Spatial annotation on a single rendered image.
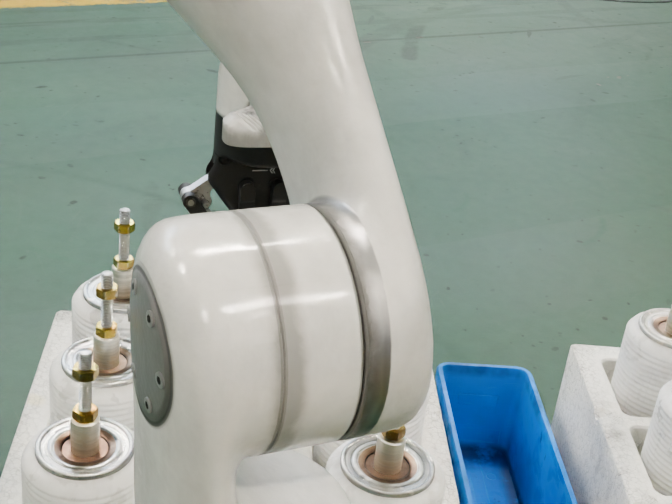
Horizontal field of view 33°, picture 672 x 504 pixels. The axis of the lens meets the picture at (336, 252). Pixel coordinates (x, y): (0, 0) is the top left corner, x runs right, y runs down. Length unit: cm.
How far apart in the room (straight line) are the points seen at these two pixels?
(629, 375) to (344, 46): 78
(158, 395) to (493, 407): 94
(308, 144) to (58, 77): 192
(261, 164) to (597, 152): 148
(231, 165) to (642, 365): 49
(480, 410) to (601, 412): 20
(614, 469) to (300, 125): 71
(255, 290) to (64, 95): 189
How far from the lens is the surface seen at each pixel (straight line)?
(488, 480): 131
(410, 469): 91
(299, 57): 43
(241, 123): 80
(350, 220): 41
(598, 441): 114
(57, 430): 92
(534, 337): 160
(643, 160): 228
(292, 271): 39
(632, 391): 117
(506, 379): 130
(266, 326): 38
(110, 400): 96
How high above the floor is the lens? 81
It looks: 28 degrees down
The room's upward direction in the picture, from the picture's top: 7 degrees clockwise
